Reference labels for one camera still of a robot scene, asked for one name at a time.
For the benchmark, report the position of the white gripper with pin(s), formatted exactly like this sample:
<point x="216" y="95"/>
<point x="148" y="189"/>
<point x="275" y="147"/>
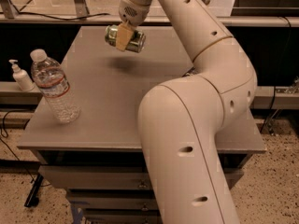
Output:
<point x="135" y="12"/>

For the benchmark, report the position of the green soda can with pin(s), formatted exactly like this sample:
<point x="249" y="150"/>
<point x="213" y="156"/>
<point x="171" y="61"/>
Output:
<point x="125" y="39"/>

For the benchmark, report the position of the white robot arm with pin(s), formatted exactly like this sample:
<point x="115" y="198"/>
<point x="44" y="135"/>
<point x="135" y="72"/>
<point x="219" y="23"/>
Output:
<point x="178" y="119"/>

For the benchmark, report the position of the clear plastic water bottle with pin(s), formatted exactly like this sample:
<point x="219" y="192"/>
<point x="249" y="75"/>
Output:
<point x="50" y="78"/>

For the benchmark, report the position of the white pump dispenser bottle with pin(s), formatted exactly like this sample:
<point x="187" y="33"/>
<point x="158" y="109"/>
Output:
<point x="21" y="76"/>

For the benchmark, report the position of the grey drawer cabinet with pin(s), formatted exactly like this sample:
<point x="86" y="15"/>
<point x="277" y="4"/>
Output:
<point x="98" y="159"/>

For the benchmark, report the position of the black floor stand foot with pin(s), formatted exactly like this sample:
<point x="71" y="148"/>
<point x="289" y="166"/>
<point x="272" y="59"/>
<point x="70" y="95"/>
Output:
<point x="32" y="199"/>

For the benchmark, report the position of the grey metal window frame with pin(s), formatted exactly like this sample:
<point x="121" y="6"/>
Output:
<point x="160" y="10"/>

